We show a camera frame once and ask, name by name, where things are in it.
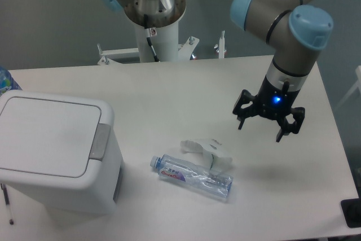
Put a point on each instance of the black device at edge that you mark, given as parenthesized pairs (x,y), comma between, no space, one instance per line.
(351,211)

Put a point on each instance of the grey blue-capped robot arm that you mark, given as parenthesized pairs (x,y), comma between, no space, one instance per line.
(297,31)

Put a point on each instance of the black and white pen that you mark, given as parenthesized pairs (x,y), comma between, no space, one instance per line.
(7,204)

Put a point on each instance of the white push-lid trash can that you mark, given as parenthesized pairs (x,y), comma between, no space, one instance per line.
(60,150)

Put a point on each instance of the crumpled white paper tissue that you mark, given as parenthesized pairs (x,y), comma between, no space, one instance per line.
(216,157)

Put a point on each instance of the crushed clear plastic bottle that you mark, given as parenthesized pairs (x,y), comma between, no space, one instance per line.
(211,183)

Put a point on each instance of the white frame at right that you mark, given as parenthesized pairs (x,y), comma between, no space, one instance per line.
(353,93)

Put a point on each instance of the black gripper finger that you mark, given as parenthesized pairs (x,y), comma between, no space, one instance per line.
(246,106)
(286,128)

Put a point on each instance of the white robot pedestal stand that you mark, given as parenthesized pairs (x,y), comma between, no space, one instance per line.
(156,29)

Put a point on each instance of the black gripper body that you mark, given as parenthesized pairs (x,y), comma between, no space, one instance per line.
(273,104)

